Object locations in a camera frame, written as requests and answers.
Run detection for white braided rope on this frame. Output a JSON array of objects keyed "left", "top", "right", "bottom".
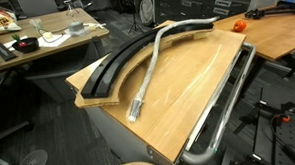
[{"left": 123, "top": 16, "right": 225, "bottom": 123}]

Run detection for black tripod stand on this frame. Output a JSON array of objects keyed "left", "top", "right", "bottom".
[{"left": 126, "top": 0, "right": 145, "bottom": 35}]

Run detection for wood topped metal cart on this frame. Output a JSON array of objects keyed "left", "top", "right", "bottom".
[{"left": 63, "top": 16, "right": 262, "bottom": 165}]

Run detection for grey tape roll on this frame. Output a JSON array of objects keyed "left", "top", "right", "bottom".
[{"left": 67, "top": 20, "right": 85, "bottom": 34}]

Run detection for dark drawer cabinet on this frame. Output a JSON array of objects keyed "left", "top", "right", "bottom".
[{"left": 153, "top": 0, "right": 263, "bottom": 26}]

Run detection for white paper sheet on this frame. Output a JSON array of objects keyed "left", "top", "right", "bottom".
[{"left": 36, "top": 31, "right": 74, "bottom": 49}]

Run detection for orange fruit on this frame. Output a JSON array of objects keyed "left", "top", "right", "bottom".
[{"left": 232, "top": 19, "right": 247, "bottom": 33}]

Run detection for small tabletop tripod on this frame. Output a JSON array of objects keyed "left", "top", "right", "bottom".
[{"left": 63, "top": 0, "right": 80, "bottom": 18}]

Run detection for cream round object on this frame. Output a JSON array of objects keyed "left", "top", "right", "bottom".
[{"left": 42, "top": 31, "right": 55, "bottom": 41}]

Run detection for black floor stand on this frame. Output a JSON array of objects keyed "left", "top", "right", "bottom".
[{"left": 231, "top": 86, "right": 284, "bottom": 165}]

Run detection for black bowl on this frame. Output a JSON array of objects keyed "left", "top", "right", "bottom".
[{"left": 10, "top": 36, "right": 40, "bottom": 54}]

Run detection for long wooden office desk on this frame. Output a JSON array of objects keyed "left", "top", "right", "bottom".
[{"left": 0, "top": 6, "right": 112, "bottom": 77}]

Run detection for clear plastic wrap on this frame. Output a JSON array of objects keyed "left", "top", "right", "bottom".
[{"left": 29, "top": 17, "right": 44, "bottom": 31}]

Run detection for black folded tripod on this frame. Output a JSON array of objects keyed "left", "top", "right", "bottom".
[{"left": 243, "top": 0, "right": 295, "bottom": 21}]

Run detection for red toy vegetable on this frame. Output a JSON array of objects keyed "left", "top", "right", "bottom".
[{"left": 11, "top": 32, "right": 29, "bottom": 48}]

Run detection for grey office chair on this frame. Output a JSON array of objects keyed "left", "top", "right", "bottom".
[{"left": 17, "top": 0, "right": 59, "bottom": 18}]

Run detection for wooden desk black legs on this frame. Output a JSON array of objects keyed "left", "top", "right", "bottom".
[{"left": 213, "top": 2, "right": 295, "bottom": 85}]

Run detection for grey round floor disc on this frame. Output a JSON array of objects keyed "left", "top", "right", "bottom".
[{"left": 14, "top": 148, "right": 49, "bottom": 165}]

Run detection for office chair base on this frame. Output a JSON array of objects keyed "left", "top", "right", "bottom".
[{"left": 0, "top": 106, "right": 37, "bottom": 165}]

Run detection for black perforated breadboard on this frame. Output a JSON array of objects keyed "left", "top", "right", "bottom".
[{"left": 265, "top": 117, "right": 295, "bottom": 165}]

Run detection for snack chip bag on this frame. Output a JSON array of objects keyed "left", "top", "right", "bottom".
[{"left": 0, "top": 3, "right": 22, "bottom": 36}]

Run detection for chrome cart handle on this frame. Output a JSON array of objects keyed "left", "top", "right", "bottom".
[{"left": 175, "top": 42, "right": 262, "bottom": 165}]

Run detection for grey desk pedestal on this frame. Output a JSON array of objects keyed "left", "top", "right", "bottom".
[{"left": 22, "top": 41, "right": 102, "bottom": 106}]

